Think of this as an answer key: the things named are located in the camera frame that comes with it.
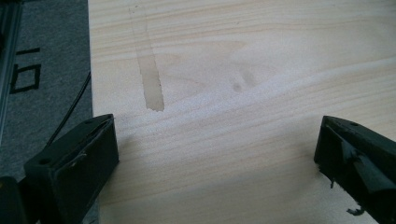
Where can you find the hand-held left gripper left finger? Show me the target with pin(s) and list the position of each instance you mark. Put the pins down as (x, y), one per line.
(71, 168)

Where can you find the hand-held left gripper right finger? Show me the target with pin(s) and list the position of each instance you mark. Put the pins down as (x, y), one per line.
(358, 158)

